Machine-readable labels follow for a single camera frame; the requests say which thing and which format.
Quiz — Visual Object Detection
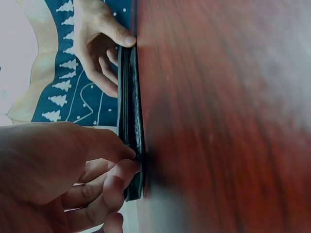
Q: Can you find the person's left hand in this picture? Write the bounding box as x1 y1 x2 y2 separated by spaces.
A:
0 122 142 233

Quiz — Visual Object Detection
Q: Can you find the black leather wallet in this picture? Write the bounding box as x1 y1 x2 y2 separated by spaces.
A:
117 45 148 202

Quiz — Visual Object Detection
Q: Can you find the person's right hand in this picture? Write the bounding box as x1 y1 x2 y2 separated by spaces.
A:
72 0 137 98

